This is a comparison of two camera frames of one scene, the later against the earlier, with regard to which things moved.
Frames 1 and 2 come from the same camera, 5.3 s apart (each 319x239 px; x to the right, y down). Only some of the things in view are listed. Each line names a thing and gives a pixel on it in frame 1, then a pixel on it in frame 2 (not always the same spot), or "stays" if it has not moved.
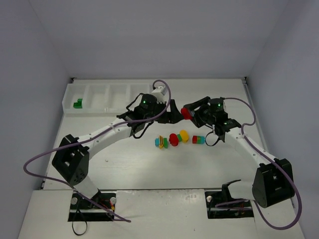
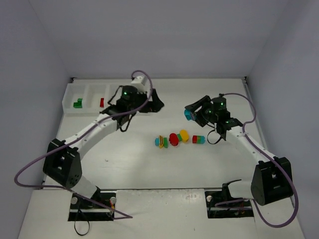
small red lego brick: x=186 y=113 to x=101 y=102
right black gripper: x=196 y=113 stays
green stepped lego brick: x=78 y=105 stays
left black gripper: x=168 y=113 to x=151 y=100
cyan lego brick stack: x=157 y=142 stays
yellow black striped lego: x=161 y=143 stays
